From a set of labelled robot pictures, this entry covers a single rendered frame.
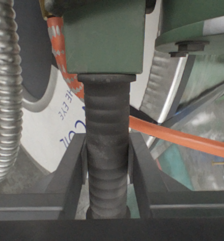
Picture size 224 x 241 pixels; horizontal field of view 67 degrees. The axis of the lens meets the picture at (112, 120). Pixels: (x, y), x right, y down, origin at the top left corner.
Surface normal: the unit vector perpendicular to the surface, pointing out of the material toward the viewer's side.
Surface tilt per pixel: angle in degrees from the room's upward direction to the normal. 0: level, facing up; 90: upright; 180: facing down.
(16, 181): 0
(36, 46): 19
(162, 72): 89
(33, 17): 49
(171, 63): 89
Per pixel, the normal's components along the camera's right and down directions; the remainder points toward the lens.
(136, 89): -0.68, 0.29
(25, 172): 0.65, -0.22
